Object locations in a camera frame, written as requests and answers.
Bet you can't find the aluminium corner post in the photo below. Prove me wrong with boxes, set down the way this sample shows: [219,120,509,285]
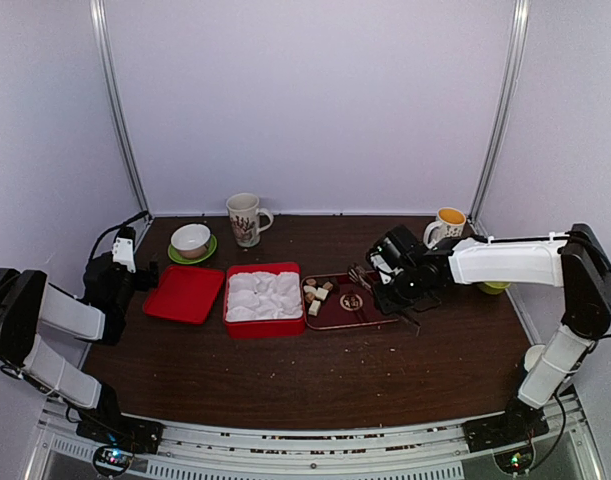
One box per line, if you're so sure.
[469,0,531,229]
[89,0,150,212]

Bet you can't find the aluminium left corner post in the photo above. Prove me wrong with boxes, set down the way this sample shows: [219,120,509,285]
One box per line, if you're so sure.
[89,0,150,212]

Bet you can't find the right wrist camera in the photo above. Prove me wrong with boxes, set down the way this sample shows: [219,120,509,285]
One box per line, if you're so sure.
[367,249,395,285]

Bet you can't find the red tin lid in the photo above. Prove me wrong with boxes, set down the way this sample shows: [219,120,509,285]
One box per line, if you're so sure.
[142,265,225,325]

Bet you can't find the metal serving tongs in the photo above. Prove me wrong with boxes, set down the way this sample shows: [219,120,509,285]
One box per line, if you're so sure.
[347,263,421,336]

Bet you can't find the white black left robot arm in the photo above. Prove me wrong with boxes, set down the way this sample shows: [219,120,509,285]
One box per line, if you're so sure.
[0,253,163,453]

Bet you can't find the aluminium front rail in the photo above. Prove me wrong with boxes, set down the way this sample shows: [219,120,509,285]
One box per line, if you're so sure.
[32,384,599,480]

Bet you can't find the white paper cup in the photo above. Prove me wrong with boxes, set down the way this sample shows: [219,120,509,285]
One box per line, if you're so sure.
[522,344,545,373]

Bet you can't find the white paper liners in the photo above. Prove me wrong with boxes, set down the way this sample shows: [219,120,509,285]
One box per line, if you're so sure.
[225,271,304,323]

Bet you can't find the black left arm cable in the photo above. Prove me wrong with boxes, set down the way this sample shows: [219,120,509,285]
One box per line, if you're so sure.
[87,210,152,261]

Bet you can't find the lime green plastic bowl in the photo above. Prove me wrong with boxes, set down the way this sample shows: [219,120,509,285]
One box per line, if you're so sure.
[477,282,511,295]

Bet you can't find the tall coral pattern mug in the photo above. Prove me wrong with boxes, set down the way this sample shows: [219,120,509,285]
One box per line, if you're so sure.
[226,193,274,248]

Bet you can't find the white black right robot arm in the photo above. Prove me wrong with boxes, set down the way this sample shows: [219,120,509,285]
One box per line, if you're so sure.
[366,223,611,450]

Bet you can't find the flower pattern mug yellow inside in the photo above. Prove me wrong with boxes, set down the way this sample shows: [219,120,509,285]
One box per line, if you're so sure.
[423,207,467,248]

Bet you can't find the red tin box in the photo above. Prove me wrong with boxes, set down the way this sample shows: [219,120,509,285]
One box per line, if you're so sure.
[223,261,305,339]

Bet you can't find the dark red lacquer tray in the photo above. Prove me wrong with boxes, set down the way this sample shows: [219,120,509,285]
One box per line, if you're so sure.
[301,273,399,331]

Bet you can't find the aluminium right corner post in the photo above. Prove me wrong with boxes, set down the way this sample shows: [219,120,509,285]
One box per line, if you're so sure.
[469,0,531,229]

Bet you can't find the green saucer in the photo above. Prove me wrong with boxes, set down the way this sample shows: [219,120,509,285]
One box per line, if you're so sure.
[167,235,218,265]

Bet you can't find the white ceramic bowl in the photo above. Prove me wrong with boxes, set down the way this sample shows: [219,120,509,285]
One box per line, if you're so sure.
[171,224,211,259]

